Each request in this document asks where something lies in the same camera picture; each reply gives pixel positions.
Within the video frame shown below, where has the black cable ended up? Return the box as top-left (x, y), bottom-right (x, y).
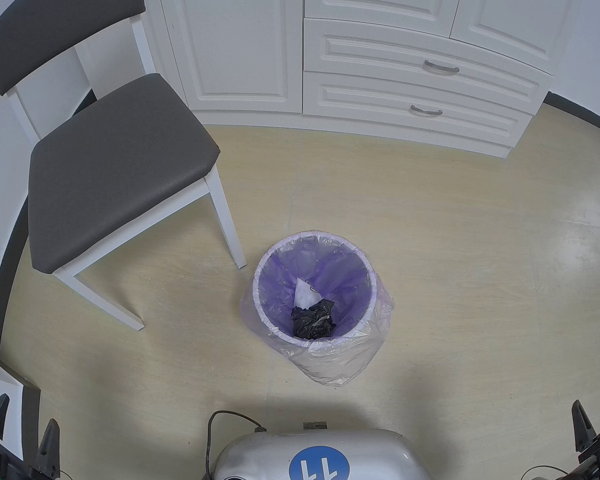
top-left (205, 410), bottom-right (267, 480)
top-left (519, 464), bottom-right (565, 480)

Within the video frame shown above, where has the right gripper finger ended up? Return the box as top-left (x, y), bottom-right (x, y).
top-left (571, 400), bottom-right (600, 452)

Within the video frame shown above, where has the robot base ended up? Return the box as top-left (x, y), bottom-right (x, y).
top-left (215, 422), bottom-right (431, 480)

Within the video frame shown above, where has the white paper scrap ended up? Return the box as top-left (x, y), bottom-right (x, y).
top-left (294, 277), bottom-right (324, 309)

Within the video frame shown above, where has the black plastic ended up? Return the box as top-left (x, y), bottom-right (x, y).
top-left (291, 299), bottom-right (338, 340)

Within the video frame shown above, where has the white chair grey seat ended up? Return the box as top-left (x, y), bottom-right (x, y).
top-left (0, 0), bottom-right (247, 331)

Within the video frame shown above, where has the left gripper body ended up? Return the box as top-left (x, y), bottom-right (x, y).
top-left (0, 430), bottom-right (42, 480)

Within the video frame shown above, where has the purple plastic bag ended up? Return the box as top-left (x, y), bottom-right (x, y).
top-left (240, 229), bottom-right (396, 388)

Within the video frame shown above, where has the white wardrobe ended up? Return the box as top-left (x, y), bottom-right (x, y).
top-left (139, 0), bottom-right (588, 159)

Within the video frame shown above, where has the white trash bin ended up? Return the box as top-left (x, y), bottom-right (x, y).
top-left (252, 229), bottom-right (381, 351)

